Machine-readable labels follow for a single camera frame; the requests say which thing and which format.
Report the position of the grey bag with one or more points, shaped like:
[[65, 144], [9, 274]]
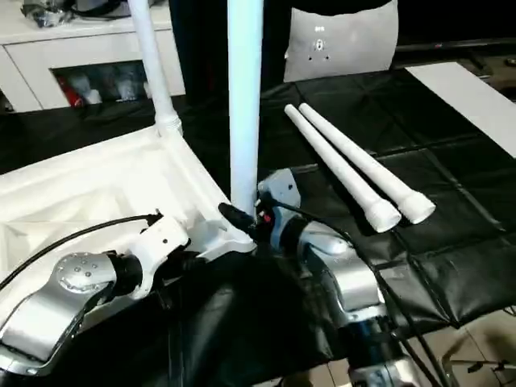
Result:
[[105, 6]]

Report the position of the white plastic table leg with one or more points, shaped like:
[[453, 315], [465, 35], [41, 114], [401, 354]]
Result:
[[155, 64], [245, 97], [347, 173], [371, 165]]

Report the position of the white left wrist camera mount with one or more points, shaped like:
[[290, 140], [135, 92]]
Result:
[[161, 242]]

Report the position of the white flat board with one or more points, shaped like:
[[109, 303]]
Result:
[[476, 101]]

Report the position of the black cabinet with yellow label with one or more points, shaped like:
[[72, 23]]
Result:
[[210, 40]]

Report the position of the white cushion with badge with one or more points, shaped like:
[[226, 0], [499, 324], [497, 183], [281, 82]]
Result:
[[347, 40]]

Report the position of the white plastic table top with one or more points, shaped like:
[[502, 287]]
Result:
[[81, 185]]

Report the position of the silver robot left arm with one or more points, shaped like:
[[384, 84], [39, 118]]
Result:
[[56, 306]]

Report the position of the black work mat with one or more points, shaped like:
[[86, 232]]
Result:
[[266, 322]]

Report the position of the black flat television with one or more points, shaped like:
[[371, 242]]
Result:
[[459, 24]]

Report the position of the cluster of small bottles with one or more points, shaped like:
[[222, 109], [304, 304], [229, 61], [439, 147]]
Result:
[[105, 85]]

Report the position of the white cabinet with glass doors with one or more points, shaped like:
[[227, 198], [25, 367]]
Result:
[[48, 44]]

